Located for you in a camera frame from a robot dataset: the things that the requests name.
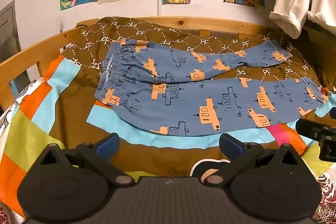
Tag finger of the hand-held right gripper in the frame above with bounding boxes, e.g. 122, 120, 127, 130
295, 117, 336, 162

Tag blue pants with orange cars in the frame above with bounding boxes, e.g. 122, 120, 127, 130
94, 39, 328, 137

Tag brown patchwork printed blanket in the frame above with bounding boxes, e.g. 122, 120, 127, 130
3, 16, 336, 215

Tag grey door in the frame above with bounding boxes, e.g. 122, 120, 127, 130
0, 0, 30, 98

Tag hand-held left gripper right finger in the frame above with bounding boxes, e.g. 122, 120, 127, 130
204, 133, 303, 186

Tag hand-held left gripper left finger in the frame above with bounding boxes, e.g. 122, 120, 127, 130
39, 133, 136, 186

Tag wooden bed frame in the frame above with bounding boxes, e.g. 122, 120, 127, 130
0, 16, 279, 109

